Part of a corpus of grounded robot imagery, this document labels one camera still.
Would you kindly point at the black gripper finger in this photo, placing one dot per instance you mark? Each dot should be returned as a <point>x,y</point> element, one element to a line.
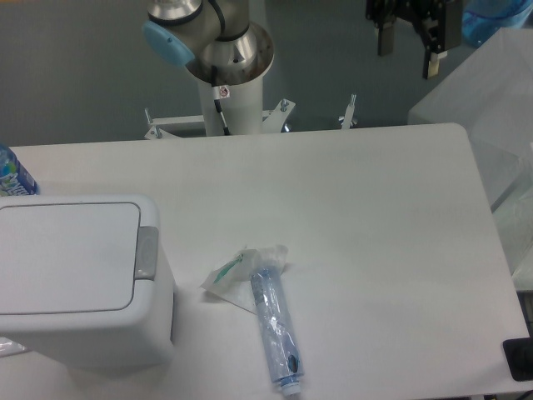
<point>432,61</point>
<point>386,38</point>

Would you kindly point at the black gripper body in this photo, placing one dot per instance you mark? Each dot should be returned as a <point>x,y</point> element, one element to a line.
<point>436,22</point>

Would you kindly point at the grey trash can push button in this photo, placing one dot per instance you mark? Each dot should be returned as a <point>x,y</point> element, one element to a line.
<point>146,253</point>

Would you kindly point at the white trash can body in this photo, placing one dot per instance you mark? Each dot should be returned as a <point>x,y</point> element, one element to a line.
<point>139,334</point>

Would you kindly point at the white trash can lid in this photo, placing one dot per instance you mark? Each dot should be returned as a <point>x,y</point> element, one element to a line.
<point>67,258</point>

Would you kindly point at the blue plastic bag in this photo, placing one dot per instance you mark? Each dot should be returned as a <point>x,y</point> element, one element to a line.
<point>482,19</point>

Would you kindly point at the clear plastic wrapper green strip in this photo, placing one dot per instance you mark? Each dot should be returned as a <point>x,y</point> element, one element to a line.
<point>232,281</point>

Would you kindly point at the black device at table edge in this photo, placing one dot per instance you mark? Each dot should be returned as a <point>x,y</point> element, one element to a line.
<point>518,353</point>

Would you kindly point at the crushed clear plastic bottle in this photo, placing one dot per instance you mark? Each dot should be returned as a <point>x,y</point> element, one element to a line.
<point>283,357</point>

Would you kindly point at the blue label water bottle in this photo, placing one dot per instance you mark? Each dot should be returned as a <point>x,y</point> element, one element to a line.
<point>15,179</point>

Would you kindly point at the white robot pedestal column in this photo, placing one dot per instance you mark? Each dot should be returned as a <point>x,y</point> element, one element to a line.
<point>233,109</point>

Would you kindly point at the white pedestal base frame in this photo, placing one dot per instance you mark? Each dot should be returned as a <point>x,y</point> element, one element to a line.
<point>281,119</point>

